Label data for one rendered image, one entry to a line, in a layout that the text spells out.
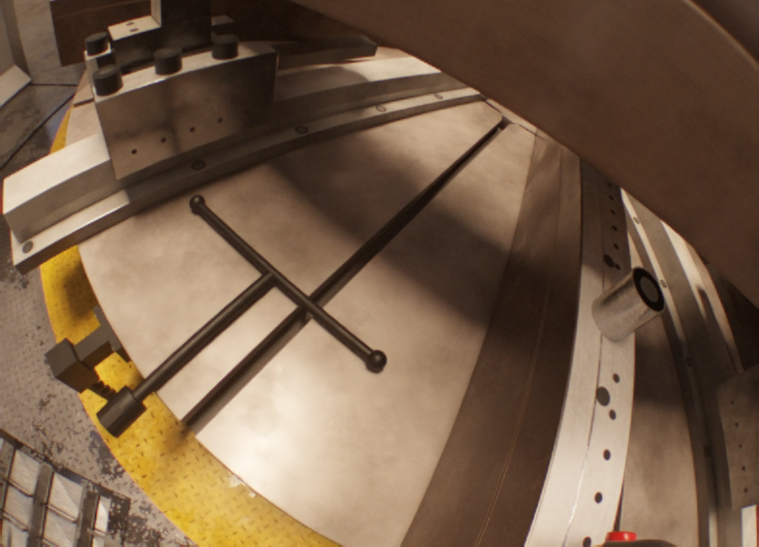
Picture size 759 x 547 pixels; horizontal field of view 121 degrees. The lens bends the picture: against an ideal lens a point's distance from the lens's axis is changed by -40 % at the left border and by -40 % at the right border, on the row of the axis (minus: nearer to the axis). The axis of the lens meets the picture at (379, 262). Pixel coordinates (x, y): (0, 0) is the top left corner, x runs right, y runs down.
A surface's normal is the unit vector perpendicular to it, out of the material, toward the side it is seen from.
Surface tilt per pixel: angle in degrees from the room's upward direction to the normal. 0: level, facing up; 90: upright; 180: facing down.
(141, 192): 0
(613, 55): 90
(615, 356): 0
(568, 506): 0
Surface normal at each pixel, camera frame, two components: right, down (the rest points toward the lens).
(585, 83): -0.50, 0.62
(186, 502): 0.25, -0.56
